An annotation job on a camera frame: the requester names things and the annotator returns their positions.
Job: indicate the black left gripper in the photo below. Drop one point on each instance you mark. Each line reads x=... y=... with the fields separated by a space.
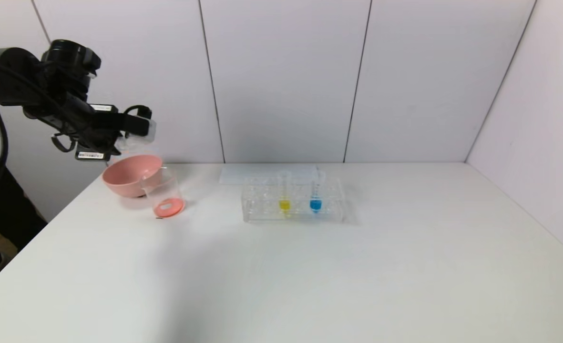
x=92 y=154

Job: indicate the red pigment test tube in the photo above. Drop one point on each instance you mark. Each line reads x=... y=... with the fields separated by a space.
x=129 y=144

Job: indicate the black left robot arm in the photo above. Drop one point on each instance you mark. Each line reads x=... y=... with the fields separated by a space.
x=19 y=81

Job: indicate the clear plastic beaker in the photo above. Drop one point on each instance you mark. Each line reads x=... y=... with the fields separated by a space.
x=168 y=206

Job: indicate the yellow pigment test tube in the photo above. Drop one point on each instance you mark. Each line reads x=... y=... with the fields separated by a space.
x=284 y=206

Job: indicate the clear acrylic test tube rack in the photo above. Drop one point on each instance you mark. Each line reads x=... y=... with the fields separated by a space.
x=298 y=216

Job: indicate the blue pigment test tube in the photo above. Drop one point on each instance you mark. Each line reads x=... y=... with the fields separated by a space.
x=315 y=206

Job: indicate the pink plastic bowl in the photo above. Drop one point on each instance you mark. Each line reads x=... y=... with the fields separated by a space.
x=126 y=178

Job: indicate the white paper sheet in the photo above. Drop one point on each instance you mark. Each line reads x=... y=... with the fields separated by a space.
x=243 y=174

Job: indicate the dark object beside table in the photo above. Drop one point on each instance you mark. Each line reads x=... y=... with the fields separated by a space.
x=5 y=224

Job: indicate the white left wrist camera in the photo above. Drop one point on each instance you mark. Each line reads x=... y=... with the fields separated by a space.
x=148 y=129

